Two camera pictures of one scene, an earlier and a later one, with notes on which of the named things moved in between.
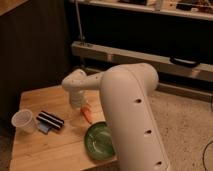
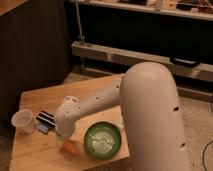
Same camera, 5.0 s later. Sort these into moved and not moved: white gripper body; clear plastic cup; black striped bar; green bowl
Moved: white gripper body
Not moved: green bowl; clear plastic cup; black striped bar
